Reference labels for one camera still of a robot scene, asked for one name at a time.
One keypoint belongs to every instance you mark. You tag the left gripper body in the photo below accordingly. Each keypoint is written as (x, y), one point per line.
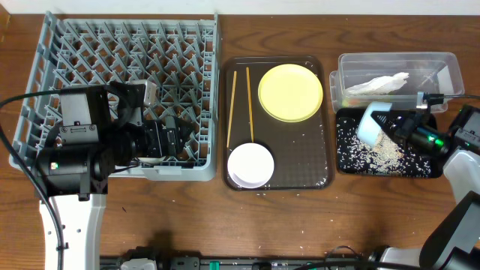
(145, 141)

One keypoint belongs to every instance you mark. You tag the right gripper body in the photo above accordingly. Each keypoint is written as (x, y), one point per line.
(416, 133)

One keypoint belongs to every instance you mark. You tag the light blue plate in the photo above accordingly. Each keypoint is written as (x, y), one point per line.
(368, 130)

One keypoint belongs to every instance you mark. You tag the white napkin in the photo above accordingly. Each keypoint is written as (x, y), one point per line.
(379, 86)

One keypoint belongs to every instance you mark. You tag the green snack wrapper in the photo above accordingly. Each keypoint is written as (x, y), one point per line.
(355, 103)

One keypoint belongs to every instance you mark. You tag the wooden chopstick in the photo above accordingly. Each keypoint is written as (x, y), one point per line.
(231, 109)
(249, 99)

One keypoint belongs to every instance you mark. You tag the pink bowl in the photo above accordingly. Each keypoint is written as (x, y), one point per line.
(250, 165)

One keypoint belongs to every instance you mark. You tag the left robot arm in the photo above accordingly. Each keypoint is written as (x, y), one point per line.
(102, 132)

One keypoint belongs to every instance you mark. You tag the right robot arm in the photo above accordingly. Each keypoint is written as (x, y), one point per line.
(453, 244)

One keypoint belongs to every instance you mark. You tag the black waste tray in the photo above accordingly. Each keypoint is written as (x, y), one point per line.
(348, 161)

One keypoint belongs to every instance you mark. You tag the grey dishwasher rack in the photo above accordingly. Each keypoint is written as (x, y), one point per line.
(182, 57)

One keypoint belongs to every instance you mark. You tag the pile of rice grains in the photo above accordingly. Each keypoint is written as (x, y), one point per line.
(382, 153)

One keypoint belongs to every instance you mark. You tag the clear plastic bin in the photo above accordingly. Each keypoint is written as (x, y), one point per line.
(430, 72)

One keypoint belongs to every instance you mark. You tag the dark brown serving tray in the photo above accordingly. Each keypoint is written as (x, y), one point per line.
(302, 151)

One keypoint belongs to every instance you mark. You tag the yellow plate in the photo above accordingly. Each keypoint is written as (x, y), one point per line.
(290, 93)

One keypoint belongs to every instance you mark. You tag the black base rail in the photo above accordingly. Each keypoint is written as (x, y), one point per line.
(195, 260)

